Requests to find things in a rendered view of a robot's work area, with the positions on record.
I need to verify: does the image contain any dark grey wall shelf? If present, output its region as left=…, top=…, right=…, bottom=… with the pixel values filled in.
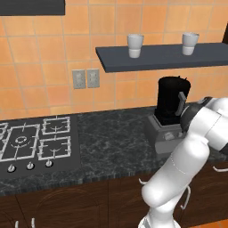
left=95, top=42, right=228, bottom=74

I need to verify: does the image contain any black and grey blender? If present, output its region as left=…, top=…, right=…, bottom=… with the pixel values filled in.
left=144, top=76, right=191, bottom=155

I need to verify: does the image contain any white cup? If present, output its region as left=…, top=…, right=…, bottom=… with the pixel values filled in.
left=182, top=31, right=200, bottom=56
left=126, top=33, right=145, bottom=59

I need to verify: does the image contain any dark wood cupboard door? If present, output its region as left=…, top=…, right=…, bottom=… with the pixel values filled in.
left=0, top=194, right=23, bottom=228
left=175, top=160, right=228, bottom=228
left=15, top=180, right=110, bottom=228
left=108, top=172, right=159, bottom=228

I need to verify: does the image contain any grey wall outlet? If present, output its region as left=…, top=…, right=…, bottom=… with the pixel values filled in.
left=71, top=69, right=87, bottom=90
left=86, top=68, right=101, bottom=89

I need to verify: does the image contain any black range hood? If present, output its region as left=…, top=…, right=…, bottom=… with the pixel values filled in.
left=0, top=0, right=66, bottom=17

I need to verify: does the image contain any black gas hob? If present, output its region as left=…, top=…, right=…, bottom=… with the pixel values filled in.
left=0, top=115, right=83, bottom=181

